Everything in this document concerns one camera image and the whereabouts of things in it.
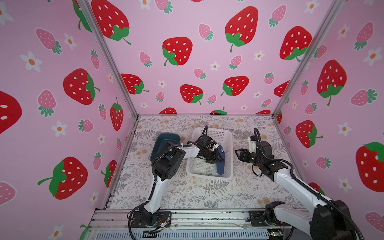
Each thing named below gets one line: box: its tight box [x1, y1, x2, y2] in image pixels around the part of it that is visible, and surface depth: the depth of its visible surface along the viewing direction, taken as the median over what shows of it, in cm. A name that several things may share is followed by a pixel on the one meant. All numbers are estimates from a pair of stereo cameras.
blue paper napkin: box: [216, 145, 225, 175], surface depth 92 cm
